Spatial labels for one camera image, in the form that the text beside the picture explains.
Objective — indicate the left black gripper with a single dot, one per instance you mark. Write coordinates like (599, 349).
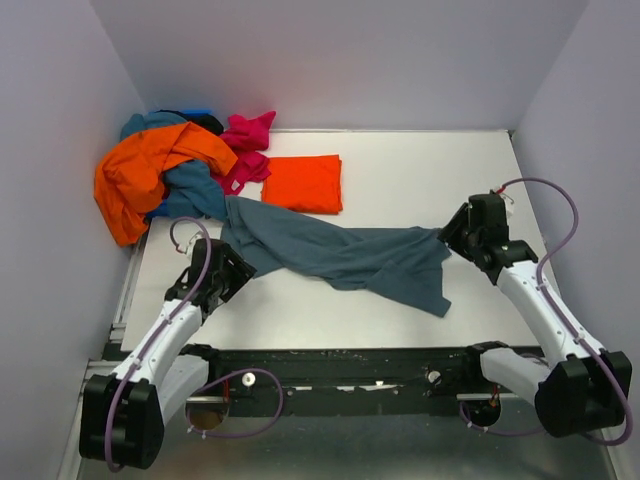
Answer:
(237, 267)

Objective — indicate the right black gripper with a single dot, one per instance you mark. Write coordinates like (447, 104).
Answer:
(455, 228)

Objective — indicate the grey-blue t-shirt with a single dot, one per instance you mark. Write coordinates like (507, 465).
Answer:
(403, 265)

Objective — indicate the orange t-shirt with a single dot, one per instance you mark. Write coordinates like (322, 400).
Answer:
(307, 184)
(128, 181)

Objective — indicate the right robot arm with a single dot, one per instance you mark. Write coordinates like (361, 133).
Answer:
(579, 386)

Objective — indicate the teal blue t-shirt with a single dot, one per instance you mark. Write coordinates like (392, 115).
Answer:
(192, 190)

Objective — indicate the magenta t-shirt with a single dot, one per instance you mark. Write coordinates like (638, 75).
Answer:
(248, 139)

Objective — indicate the crumpled orange t-shirt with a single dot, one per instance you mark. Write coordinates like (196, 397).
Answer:
(128, 181)

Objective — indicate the black garment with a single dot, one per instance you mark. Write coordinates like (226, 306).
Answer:
(210, 123)

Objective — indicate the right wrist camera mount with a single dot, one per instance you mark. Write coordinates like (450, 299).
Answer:
(507, 199)

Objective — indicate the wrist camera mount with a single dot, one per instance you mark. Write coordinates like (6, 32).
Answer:
(507, 199)
(187, 248)

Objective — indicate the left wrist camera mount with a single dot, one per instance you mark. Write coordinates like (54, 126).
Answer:
(187, 248)

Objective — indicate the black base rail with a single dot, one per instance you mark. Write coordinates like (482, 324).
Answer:
(338, 382)

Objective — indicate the aluminium extrusion frame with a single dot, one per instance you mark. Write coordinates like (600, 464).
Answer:
(100, 380)

